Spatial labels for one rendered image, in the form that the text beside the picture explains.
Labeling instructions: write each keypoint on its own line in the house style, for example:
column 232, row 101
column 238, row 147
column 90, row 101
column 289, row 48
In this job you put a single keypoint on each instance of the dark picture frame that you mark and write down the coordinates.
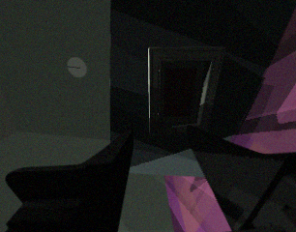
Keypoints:
column 182, row 83

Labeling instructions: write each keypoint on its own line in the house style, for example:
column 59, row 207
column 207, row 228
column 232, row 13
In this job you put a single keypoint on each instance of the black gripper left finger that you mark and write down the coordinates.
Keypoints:
column 101, row 180

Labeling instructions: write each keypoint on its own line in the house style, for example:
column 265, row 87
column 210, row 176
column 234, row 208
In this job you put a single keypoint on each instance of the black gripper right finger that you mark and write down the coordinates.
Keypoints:
column 241, row 179

